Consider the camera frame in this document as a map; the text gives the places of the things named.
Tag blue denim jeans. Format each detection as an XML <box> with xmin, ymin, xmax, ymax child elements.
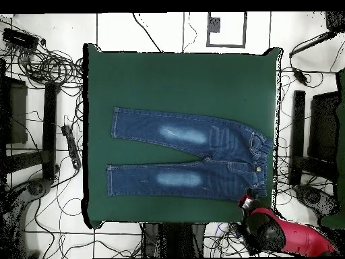
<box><xmin>105</xmin><ymin>107</ymin><xmax>274</xmax><ymax>202</ymax></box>

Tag dark flat panel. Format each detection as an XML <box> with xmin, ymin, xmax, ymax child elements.
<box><xmin>0</xmin><ymin>76</ymin><xmax>28</xmax><ymax>145</ymax></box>
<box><xmin>307</xmin><ymin>90</ymin><xmax>341</xmax><ymax>163</ymax></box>

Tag dark green table cloth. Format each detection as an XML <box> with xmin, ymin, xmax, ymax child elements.
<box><xmin>82</xmin><ymin>42</ymin><xmax>284</xmax><ymax>229</ymax></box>

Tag black power strip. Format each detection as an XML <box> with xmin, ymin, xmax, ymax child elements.
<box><xmin>61</xmin><ymin>124</ymin><xmax>82</xmax><ymax>170</ymax></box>

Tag black stand leg bar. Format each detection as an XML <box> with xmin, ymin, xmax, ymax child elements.
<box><xmin>290</xmin><ymin>90</ymin><xmax>307</xmax><ymax>186</ymax></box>
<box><xmin>42</xmin><ymin>82</ymin><xmax>59</xmax><ymax>181</ymax></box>

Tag small grey square patch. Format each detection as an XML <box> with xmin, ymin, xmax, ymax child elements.
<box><xmin>208</xmin><ymin>17</ymin><xmax>222</xmax><ymax>34</ymax></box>

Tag black round stand base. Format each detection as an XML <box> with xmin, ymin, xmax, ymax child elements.
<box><xmin>294</xmin><ymin>184</ymin><xmax>338</xmax><ymax>215</ymax></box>
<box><xmin>25</xmin><ymin>178</ymin><xmax>53</xmax><ymax>197</ymax></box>

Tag black power brick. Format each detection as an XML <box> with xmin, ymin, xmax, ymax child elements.
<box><xmin>292</xmin><ymin>67</ymin><xmax>310</xmax><ymax>86</ymax></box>

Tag black rod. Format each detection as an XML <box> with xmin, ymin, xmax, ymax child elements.
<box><xmin>288</xmin><ymin>30</ymin><xmax>336</xmax><ymax>58</ymax></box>

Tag black corner box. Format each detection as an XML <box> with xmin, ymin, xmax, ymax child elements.
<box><xmin>325</xmin><ymin>11</ymin><xmax>345</xmax><ymax>34</ymax></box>

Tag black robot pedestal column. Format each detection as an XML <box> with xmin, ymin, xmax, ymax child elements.
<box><xmin>142</xmin><ymin>223</ymin><xmax>206</xmax><ymax>259</ymax></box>

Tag long black floor cable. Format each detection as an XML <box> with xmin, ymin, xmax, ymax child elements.
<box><xmin>131</xmin><ymin>12</ymin><xmax>164</xmax><ymax>53</ymax></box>

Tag grey square floor frame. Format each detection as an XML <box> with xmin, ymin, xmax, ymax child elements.
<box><xmin>206</xmin><ymin>11</ymin><xmax>247</xmax><ymax>49</ymax></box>

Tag tangle of black cables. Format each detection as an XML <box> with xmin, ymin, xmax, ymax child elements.
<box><xmin>18</xmin><ymin>47</ymin><xmax>84</xmax><ymax>88</ymax></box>

